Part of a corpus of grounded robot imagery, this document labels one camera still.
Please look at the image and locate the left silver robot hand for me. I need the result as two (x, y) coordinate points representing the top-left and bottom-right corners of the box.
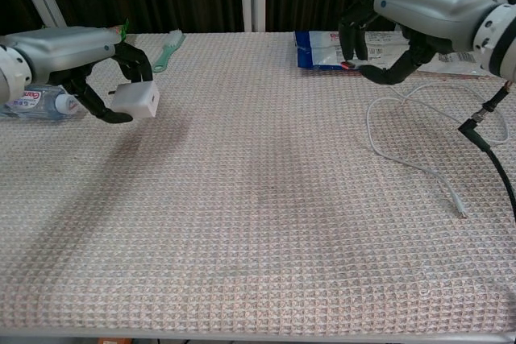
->
(0, 26), (154, 124)

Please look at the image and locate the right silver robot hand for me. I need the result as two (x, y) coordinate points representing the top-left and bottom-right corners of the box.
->
(338, 0), (510, 86)

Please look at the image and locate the white USB wall charger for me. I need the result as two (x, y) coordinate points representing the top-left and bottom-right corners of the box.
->
(109, 80), (160, 119)

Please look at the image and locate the white USB cable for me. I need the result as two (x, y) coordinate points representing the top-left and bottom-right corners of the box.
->
(340, 60), (510, 219)

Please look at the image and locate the clear plastic water bottle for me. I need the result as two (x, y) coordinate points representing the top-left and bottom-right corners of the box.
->
(0, 84), (81, 120)

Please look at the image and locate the green cleaning brush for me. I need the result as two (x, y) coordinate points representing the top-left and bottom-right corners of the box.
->
(149, 29), (186, 74)

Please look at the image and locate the white and blue plastic bag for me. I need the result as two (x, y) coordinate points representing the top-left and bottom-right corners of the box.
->
(293, 30), (497, 78)

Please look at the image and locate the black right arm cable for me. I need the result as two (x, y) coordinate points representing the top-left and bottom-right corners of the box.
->
(458, 81), (516, 224)

